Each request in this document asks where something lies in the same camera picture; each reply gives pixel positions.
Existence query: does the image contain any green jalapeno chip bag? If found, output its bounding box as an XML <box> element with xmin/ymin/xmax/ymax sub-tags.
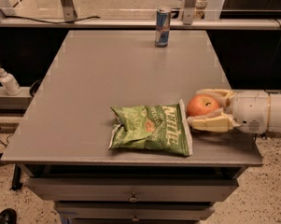
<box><xmin>109</xmin><ymin>100</ymin><xmax>192</xmax><ymax>157</ymax></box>

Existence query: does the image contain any metal bracket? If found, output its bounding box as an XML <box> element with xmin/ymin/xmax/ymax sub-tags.
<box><xmin>60</xmin><ymin>0</ymin><xmax>77</xmax><ymax>22</ymax></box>
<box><xmin>182</xmin><ymin>0</ymin><xmax>196</xmax><ymax>25</ymax></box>

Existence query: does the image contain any grey lower drawer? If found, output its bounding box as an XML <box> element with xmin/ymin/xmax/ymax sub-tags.
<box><xmin>55</xmin><ymin>203</ymin><xmax>215</xmax><ymax>221</ymax></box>

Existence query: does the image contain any metal bracket left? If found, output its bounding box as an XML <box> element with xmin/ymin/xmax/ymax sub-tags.
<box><xmin>60</xmin><ymin>0</ymin><xmax>77</xmax><ymax>22</ymax></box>

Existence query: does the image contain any black cable on shelf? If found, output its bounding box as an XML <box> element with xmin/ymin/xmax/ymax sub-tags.
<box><xmin>3</xmin><ymin>14</ymin><xmax>101</xmax><ymax>24</ymax></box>

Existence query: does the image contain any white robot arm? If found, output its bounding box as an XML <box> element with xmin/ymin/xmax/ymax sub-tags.
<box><xmin>187</xmin><ymin>89</ymin><xmax>281</xmax><ymax>134</ymax></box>

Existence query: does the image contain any red apple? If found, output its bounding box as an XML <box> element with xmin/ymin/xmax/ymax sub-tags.
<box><xmin>187</xmin><ymin>94</ymin><xmax>220</xmax><ymax>117</ymax></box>

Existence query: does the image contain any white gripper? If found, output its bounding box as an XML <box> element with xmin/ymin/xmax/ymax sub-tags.
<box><xmin>187</xmin><ymin>89</ymin><xmax>269</xmax><ymax>134</ymax></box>

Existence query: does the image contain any white pump bottle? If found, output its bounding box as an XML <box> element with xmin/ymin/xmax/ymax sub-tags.
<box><xmin>0</xmin><ymin>65</ymin><xmax>21</xmax><ymax>96</ymax></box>

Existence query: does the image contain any metal bracket right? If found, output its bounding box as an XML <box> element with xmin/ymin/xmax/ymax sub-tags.
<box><xmin>182</xmin><ymin>0</ymin><xmax>196</xmax><ymax>25</ymax></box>

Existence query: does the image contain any blue silver energy drink can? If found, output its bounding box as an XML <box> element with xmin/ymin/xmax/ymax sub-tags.
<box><xmin>155</xmin><ymin>7</ymin><xmax>171</xmax><ymax>48</ymax></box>

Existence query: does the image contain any grey top drawer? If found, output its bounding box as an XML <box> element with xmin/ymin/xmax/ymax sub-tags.
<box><xmin>25</xmin><ymin>178</ymin><xmax>238</xmax><ymax>203</ymax></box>

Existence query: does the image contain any black shoe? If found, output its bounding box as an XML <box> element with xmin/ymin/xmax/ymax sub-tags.
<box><xmin>0</xmin><ymin>208</ymin><xmax>17</xmax><ymax>224</ymax></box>

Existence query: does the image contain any grey drawer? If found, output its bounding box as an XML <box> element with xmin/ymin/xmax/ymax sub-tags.
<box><xmin>55</xmin><ymin>203</ymin><xmax>215</xmax><ymax>221</ymax></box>
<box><xmin>25</xmin><ymin>178</ymin><xmax>238</xmax><ymax>203</ymax></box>

